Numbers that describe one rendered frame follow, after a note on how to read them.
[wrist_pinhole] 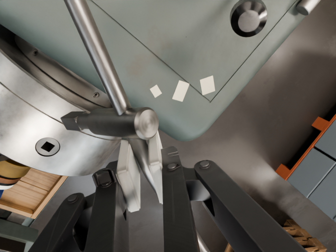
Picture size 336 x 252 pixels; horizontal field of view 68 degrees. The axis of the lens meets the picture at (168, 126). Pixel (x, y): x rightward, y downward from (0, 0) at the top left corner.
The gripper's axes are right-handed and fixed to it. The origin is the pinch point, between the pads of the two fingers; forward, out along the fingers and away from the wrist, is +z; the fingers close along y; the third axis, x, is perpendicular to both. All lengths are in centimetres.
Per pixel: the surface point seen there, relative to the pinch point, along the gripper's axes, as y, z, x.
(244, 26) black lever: 10.9, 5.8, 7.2
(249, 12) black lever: 11.2, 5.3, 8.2
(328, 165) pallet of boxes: 128, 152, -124
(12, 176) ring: -29.9, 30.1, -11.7
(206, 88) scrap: 10.1, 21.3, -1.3
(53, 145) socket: -15.2, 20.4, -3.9
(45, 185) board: -39, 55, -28
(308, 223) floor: 146, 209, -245
